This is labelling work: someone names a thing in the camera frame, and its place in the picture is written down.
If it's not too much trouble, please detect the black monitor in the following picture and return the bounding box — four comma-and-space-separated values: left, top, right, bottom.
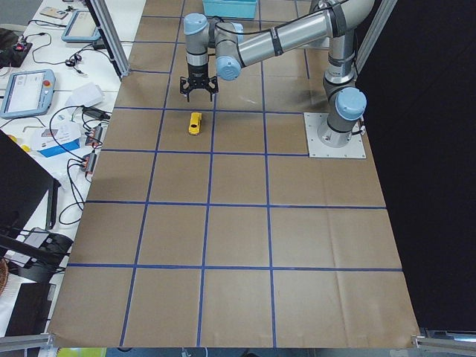
1, 133, 60, 237

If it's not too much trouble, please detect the blue teach pendant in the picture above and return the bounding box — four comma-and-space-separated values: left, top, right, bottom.
61, 10, 100, 43
1, 69, 56, 119

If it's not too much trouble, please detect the brown paper grid mat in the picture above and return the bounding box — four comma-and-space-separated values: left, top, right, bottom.
50, 1, 417, 348

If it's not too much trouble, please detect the teal plastic storage bin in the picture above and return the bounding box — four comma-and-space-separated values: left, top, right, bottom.
202, 0, 258, 19

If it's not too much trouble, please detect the blue and white box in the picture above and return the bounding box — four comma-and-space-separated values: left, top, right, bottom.
30, 121, 81, 158

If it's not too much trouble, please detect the far blue teach pendant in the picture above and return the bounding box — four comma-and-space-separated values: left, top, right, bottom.
61, 10, 100, 43

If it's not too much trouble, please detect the yellow toy beetle car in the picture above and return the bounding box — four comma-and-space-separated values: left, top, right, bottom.
188, 112, 202, 135

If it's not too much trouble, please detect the black power adapter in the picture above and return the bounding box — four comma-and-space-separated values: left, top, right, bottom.
83, 107, 110, 120

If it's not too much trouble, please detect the aluminium frame post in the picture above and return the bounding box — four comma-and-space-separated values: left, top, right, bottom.
86, 0, 130, 80

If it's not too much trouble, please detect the near blue teach pendant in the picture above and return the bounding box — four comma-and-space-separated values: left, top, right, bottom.
1, 69, 56, 119

